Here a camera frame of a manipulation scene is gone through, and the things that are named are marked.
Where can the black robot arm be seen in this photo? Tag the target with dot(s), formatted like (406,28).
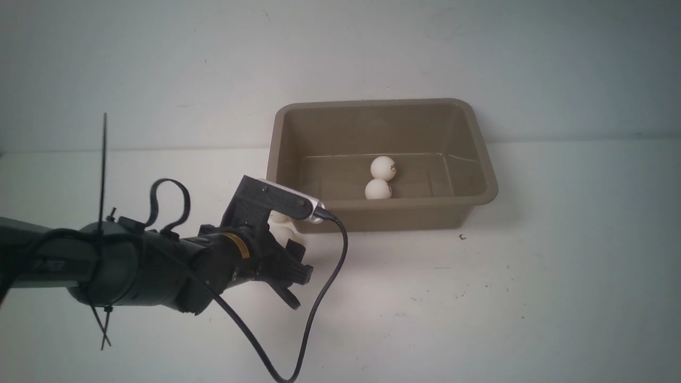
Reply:
(131,267)

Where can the black zip tie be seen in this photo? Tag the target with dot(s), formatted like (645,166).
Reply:
(104,326)

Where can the white ping-pong ball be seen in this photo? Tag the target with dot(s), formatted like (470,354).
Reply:
(384,168)
(378,189)
(282,229)

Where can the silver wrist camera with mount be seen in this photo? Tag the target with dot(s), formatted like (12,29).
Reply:
(255,199)

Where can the tan plastic bin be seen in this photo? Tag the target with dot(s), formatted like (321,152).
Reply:
(325,149)

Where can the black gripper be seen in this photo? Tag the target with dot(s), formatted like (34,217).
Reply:
(234,256)

